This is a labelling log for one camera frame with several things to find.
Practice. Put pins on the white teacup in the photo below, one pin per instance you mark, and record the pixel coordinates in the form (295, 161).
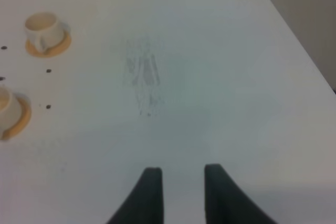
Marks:
(11, 110)
(44, 31)

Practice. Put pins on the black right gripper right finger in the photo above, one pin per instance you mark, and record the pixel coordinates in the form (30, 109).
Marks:
(225, 202)

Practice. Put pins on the near white teacup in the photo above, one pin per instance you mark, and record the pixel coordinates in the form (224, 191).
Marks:
(11, 110)

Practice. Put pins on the orange cup coaster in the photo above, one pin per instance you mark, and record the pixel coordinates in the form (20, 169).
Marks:
(51, 52)
(22, 123)

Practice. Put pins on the far white teacup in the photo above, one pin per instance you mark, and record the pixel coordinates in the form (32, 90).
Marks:
(44, 31)

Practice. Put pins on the near orange cup coaster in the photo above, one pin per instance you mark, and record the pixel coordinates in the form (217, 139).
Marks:
(22, 123)

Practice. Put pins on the far orange cup coaster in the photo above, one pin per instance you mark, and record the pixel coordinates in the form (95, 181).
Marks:
(51, 52)

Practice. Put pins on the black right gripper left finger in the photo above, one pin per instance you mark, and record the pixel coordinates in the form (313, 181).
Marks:
(144, 204)

